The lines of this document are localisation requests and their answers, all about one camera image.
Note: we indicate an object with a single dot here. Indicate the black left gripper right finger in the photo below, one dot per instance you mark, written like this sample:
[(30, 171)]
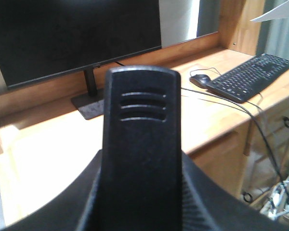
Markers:
[(208, 207)]

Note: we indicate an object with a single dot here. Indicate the black keyboard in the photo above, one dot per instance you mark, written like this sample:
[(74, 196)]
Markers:
[(250, 78)]

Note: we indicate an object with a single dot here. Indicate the white paper sheet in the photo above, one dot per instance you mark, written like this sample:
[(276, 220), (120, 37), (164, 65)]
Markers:
[(279, 12)]

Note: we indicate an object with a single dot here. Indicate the black stapler with orange button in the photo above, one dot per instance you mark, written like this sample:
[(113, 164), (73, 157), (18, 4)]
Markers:
[(140, 182)]

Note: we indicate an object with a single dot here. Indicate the black computer monitor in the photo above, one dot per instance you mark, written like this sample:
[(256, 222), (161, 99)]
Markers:
[(42, 39)]

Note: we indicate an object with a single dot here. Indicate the black computer mouse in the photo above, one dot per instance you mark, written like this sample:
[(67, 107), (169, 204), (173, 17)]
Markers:
[(200, 80)]

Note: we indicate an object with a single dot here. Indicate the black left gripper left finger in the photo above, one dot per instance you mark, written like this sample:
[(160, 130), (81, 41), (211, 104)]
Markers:
[(74, 209)]

